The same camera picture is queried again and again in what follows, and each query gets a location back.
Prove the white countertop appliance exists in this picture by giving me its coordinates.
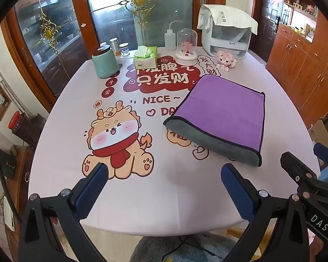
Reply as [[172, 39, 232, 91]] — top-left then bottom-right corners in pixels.
[[201, 19, 249, 60]]

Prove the wooden wall cabinet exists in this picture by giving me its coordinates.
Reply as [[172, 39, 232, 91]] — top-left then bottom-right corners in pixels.
[[266, 0, 328, 130]]

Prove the glass dome with pink figure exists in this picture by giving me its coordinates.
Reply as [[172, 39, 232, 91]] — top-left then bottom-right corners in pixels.
[[176, 29, 199, 66]]

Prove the green ceramic canister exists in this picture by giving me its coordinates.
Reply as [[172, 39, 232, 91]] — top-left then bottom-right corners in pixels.
[[92, 44, 120, 79]]

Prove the small gold door ornament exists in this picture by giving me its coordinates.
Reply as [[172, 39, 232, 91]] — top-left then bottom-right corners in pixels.
[[40, 14, 61, 54]]

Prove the green tissue pack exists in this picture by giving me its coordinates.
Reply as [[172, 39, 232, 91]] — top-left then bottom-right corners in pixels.
[[133, 46, 157, 70]]

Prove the metal lid glass jar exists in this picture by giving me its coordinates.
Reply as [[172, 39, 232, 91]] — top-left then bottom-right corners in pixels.
[[110, 38, 120, 57]]

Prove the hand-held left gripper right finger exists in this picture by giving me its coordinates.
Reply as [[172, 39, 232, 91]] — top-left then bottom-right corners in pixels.
[[221, 163, 311, 262]]

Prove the grey fluffy rug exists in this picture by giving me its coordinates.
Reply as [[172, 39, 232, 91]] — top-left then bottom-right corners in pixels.
[[128, 231, 239, 262]]

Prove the pink dragon toy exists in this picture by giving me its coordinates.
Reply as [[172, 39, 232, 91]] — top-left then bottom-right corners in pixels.
[[217, 50, 237, 71]]

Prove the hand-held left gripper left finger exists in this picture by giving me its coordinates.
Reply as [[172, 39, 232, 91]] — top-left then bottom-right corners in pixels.
[[18, 162, 110, 262]]

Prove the black cable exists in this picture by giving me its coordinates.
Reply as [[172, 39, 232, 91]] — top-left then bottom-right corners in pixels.
[[163, 235, 222, 262]]

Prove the dark wooden door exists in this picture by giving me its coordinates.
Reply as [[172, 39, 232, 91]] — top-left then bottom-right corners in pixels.
[[258, 0, 285, 56]]

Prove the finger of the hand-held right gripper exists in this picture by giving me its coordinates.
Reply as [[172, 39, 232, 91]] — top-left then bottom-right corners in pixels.
[[280, 151, 321, 197], [313, 143, 328, 170]]

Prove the printed cartoon tablecloth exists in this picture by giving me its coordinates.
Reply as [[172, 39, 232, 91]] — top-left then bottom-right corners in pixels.
[[27, 46, 321, 236]]

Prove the purple and grey towel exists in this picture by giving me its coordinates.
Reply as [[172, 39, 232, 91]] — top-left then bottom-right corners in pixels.
[[163, 74, 265, 167]]

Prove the white squeeze bottle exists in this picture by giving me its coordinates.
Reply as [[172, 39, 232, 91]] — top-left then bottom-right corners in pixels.
[[164, 20, 179, 51]]

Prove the glass sliding door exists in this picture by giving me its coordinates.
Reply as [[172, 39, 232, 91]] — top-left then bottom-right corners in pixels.
[[14, 0, 201, 99]]

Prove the white cloth cover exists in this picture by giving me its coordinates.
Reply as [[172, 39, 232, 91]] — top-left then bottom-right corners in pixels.
[[197, 4, 259, 35]]

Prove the cardboard box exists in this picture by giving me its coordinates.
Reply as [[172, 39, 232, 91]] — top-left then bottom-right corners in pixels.
[[307, 119, 328, 143]]

